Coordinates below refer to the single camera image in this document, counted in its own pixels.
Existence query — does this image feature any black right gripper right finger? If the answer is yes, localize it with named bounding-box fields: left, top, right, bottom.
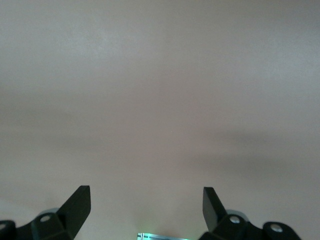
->
left=199, top=186, right=301, bottom=240

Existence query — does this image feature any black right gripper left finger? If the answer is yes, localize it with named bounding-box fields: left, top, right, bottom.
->
left=0, top=185, right=92, bottom=240

